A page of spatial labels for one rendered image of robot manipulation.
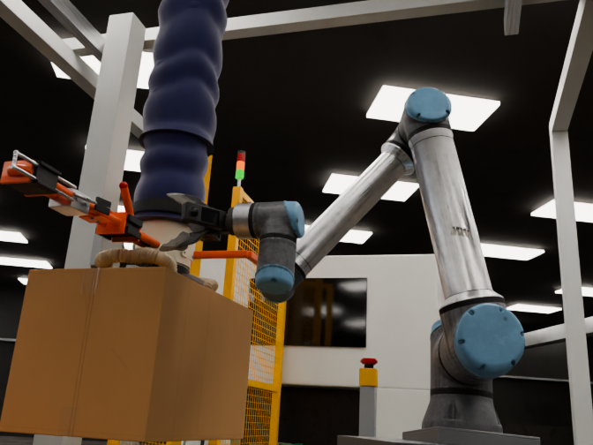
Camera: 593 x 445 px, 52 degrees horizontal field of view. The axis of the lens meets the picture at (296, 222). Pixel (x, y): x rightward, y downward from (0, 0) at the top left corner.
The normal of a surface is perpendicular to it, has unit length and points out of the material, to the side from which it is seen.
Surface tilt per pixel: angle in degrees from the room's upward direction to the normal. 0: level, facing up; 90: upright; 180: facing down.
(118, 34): 90
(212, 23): 80
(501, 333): 90
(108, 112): 90
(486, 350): 90
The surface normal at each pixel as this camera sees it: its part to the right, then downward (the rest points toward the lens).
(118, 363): -0.29, -0.31
